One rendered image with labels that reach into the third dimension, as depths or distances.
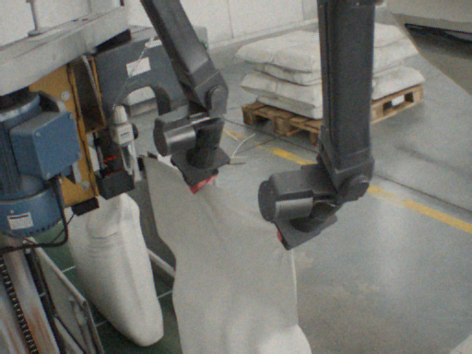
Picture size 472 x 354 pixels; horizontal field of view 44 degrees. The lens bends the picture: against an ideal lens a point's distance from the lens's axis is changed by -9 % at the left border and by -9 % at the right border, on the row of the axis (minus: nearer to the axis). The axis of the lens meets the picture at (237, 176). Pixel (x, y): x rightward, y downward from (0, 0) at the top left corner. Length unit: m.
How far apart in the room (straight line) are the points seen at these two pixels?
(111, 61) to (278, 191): 0.62
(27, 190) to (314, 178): 0.52
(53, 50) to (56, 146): 0.19
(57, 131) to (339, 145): 0.49
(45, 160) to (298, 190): 0.43
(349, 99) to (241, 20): 5.81
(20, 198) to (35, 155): 0.13
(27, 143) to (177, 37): 0.31
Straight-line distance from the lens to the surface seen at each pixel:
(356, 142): 0.78
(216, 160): 1.21
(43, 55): 1.10
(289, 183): 0.84
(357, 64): 0.67
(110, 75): 1.34
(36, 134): 1.01
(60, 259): 2.54
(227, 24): 6.40
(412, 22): 1.15
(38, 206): 1.13
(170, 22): 1.03
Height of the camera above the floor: 1.59
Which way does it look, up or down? 24 degrees down
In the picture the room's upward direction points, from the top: 8 degrees counter-clockwise
